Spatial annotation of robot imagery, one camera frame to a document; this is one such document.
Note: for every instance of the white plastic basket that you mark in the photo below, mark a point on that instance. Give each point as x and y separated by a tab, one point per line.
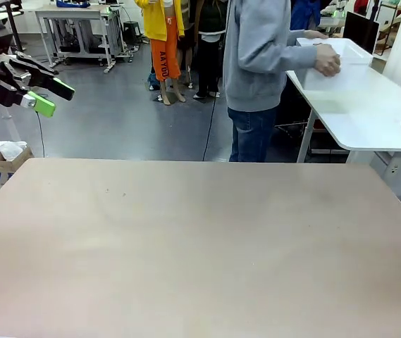
355	56

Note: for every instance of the person's right forearm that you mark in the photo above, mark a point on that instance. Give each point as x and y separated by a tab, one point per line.
288	56

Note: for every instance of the person's right hand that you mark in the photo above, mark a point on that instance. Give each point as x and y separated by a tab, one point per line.
327	60

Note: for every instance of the person's left hand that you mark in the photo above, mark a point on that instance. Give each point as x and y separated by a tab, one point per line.
315	34

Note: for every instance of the white side table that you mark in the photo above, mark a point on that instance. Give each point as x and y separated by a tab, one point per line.
362	116

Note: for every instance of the black tripod pole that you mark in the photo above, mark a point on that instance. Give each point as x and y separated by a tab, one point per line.
16	35

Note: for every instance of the crumpled white paper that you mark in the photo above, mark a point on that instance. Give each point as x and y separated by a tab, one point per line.
11	148

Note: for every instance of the white workshop desk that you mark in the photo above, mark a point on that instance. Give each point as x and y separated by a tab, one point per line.
69	14

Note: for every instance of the white desk with clutter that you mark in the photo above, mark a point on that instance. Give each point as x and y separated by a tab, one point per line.
1	10

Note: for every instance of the black computer monitor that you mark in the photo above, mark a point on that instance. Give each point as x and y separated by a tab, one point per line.
360	31

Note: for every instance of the black office chair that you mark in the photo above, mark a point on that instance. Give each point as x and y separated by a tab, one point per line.
288	116

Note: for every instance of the person in yellow hoodie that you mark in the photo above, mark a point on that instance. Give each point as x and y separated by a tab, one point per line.
161	21

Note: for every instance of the blue hanging jacket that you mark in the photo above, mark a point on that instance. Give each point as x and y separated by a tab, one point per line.
300	14

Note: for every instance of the person in grey hoodie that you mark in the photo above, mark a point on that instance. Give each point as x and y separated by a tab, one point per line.
253	53

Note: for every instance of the person in black clothes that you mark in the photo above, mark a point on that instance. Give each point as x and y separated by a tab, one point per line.
210	21

